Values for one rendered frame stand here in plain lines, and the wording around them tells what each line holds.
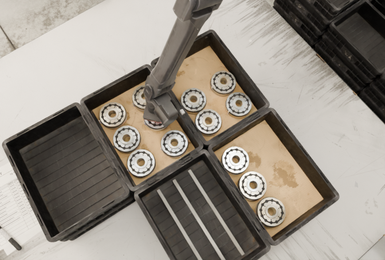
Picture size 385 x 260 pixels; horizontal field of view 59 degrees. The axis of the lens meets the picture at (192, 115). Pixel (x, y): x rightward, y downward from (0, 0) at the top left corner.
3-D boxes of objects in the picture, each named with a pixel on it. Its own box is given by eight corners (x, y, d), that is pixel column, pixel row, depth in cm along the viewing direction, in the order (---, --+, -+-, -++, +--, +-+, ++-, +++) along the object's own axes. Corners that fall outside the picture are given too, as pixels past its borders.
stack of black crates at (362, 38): (308, 53, 226) (329, 23, 194) (340, 31, 232) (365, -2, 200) (351, 98, 216) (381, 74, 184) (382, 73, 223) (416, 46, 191)
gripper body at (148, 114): (167, 97, 122) (167, 89, 115) (161, 123, 118) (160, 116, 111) (150, 93, 122) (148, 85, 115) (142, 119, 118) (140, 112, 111)
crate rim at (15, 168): (3, 144, 121) (-1, 142, 118) (79, 102, 127) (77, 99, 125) (51, 244, 110) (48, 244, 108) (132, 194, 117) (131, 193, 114)
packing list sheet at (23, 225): (-36, 188, 135) (-37, 187, 134) (17, 154, 140) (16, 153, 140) (2, 259, 127) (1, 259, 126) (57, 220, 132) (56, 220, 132)
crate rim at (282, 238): (205, 148, 123) (205, 147, 121) (270, 107, 129) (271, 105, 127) (271, 248, 112) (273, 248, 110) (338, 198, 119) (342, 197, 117)
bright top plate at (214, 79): (206, 77, 138) (206, 77, 137) (227, 67, 140) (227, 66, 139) (219, 97, 135) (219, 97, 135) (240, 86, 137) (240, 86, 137)
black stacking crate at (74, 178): (15, 150, 130) (1, 142, 119) (86, 111, 136) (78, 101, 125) (61, 243, 119) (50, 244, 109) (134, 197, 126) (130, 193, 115)
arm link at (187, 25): (216, -28, 74) (179, -17, 69) (232, -9, 73) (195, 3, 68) (164, 77, 110) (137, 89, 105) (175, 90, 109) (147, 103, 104)
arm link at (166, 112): (168, 72, 106) (146, 82, 101) (190, 100, 103) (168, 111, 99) (160, 93, 116) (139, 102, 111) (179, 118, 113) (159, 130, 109)
